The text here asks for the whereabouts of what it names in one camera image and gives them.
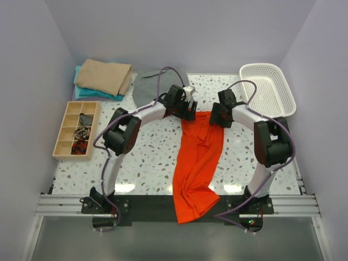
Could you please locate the red black patterned item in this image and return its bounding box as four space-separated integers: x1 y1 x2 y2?
71 139 88 155

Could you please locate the black white patterned item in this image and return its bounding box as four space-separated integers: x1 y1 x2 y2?
74 126 90 140

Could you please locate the grey item in tray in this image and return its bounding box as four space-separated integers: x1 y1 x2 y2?
79 113 93 127

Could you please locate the beige folded t-shirt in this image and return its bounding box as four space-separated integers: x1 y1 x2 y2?
76 59 132 96

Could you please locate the teal folded t-shirt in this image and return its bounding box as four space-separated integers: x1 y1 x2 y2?
73 65 123 101

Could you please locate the aluminium rail frame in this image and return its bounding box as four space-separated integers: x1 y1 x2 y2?
27 119 324 261

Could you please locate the grey folded t-shirt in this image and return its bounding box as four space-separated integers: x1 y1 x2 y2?
132 69 189 107

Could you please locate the orange t-shirt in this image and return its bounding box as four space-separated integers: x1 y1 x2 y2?
172 111 224 224

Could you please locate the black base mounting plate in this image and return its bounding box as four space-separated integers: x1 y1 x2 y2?
79 195 275 232

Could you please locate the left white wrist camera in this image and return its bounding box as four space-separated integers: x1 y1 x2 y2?
183 85 196 102

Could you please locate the wooden compartment tray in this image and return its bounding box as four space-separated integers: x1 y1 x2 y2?
52 101 101 161

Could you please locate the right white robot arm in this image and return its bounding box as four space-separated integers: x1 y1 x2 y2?
209 89 295 219

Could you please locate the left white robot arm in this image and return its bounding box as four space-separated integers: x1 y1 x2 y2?
82 85 197 214

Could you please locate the white plastic basket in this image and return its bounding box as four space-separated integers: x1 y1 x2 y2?
239 63 296 117

